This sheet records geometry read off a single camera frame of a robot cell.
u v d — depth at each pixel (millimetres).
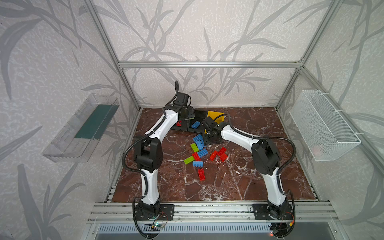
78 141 630
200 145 975
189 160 914
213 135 698
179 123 1083
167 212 737
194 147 963
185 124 1029
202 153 937
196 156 914
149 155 525
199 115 1185
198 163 880
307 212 760
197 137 996
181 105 734
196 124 1083
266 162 530
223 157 918
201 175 847
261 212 731
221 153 935
